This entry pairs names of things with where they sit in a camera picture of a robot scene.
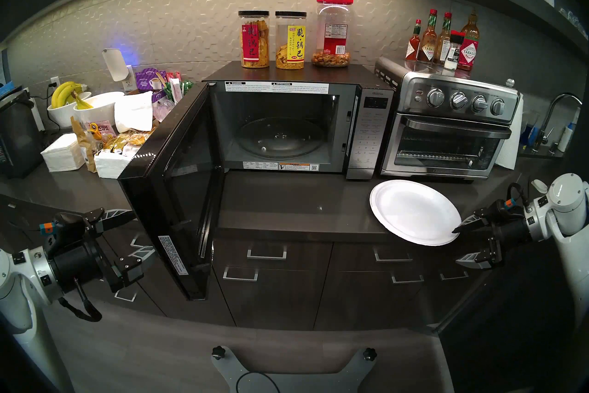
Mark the glass microwave turntable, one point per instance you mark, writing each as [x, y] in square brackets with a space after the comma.
[280, 139]

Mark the white round plate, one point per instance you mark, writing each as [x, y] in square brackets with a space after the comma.
[414, 212]

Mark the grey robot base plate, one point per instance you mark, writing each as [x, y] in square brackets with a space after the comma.
[225, 371]

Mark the small red hot sauce bottle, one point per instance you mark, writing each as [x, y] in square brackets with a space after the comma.
[412, 49]

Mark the blue bottle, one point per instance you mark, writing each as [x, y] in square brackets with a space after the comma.
[531, 134]

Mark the white soap bottle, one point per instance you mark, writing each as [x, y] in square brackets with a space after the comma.
[567, 136]

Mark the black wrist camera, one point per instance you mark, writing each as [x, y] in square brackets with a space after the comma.
[69, 226]
[501, 211]

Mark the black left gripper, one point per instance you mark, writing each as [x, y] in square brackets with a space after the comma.
[76, 267]

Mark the chrome sink faucet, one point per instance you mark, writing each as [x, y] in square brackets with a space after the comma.
[547, 120]

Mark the olive sauce bottle green neck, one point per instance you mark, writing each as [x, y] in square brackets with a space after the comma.
[444, 46]

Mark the white paper napkin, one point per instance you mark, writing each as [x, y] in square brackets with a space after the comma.
[133, 113]
[110, 165]

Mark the white round cap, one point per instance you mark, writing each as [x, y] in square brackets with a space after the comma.
[540, 186]

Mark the small white bowl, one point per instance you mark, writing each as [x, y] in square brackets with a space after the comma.
[62, 116]

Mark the green sachets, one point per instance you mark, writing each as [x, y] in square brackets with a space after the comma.
[187, 88]

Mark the clear plastic cutlery bundle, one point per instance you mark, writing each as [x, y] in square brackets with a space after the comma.
[163, 109]

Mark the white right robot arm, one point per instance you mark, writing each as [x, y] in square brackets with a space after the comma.
[570, 231]

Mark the brown paper bag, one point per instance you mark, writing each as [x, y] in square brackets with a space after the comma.
[87, 152]

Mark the large white bowl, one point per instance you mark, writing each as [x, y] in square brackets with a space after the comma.
[105, 110]

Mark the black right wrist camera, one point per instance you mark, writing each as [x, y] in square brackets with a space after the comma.
[501, 211]

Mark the dark open wall shelf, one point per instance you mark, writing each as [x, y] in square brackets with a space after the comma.
[515, 0]

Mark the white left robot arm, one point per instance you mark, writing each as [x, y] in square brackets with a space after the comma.
[14, 300]

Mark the red sauce bottle green neck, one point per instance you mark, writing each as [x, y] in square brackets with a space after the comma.
[428, 49]

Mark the clear jar red lid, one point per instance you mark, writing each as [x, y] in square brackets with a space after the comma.
[333, 37]

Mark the white wall outlet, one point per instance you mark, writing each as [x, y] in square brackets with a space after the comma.
[130, 84]
[55, 81]

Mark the blue box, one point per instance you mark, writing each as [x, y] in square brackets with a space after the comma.
[5, 89]

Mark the purple tea box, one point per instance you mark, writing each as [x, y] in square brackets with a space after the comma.
[147, 79]

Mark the black base knob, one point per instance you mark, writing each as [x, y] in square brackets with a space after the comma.
[369, 354]
[218, 353]

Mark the white napkin stack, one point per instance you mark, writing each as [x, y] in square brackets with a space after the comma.
[62, 152]

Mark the white pink sachets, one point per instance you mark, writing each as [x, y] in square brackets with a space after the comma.
[176, 88]

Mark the snack jar yellow label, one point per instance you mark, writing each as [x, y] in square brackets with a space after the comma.
[294, 44]

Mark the snack jar red label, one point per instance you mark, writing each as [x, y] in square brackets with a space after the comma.
[253, 46]

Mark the single yellow banana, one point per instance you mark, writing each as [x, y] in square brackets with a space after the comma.
[83, 103]

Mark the yellow banana bunch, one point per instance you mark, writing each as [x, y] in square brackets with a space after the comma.
[62, 93]

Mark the black glass microwave door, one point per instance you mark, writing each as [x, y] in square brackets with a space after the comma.
[188, 194]

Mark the pink packet yellow disc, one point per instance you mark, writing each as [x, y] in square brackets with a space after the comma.
[99, 129]

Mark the silver toaster oven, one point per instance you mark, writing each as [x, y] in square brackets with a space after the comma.
[469, 88]

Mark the white plug-in night light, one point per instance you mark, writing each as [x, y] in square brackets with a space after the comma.
[115, 65]

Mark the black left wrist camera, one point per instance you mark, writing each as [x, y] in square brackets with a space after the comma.
[69, 226]

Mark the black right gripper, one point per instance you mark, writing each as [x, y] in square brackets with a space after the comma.
[515, 233]

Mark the dark wood drawer front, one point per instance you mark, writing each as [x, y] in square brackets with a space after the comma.
[354, 254]
[313, 254]
[122, 244]
[368, 304]
[147, 281]
[453, 300]
[147, 307]
[285, 300]

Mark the large Tabasco bottle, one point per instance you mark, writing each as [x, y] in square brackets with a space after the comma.
[468, 51]

